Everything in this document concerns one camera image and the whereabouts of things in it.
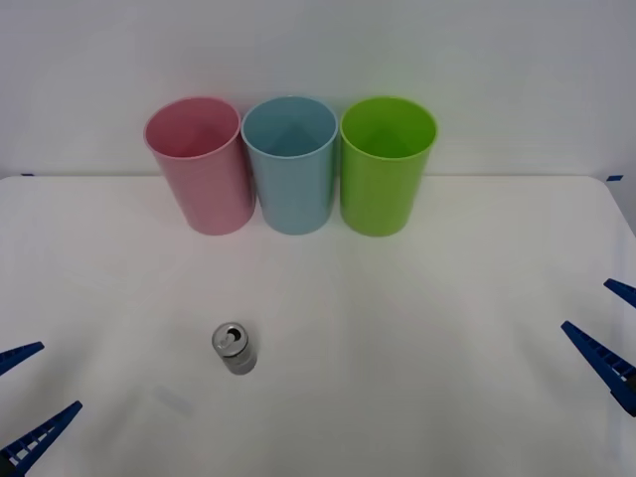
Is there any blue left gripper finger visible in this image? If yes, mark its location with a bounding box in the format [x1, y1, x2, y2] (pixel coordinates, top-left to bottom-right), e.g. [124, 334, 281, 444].
[0, 340, 46, 372]
[0, 400, 83, 476]

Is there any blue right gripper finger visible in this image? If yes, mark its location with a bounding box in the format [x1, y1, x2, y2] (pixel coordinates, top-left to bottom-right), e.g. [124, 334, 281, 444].
[560, 320, 636, 419]
[602, 278, 636, 306]

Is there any black and green drink can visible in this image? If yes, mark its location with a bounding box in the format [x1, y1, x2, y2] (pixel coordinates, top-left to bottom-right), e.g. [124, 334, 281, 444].
[211, 321, 258, 378]

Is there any pink plastic waste bin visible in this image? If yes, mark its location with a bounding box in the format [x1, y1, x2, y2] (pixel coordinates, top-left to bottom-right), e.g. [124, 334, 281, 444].
[143, 95, 258, 237]

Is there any green plastic waste bin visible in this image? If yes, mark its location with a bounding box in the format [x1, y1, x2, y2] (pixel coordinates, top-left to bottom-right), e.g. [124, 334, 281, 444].
[339, 95, 439, 238]

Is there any pale blue plastic waste bin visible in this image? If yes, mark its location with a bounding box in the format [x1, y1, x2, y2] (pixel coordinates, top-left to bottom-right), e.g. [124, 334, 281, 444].
[240, 95, 341, 237]

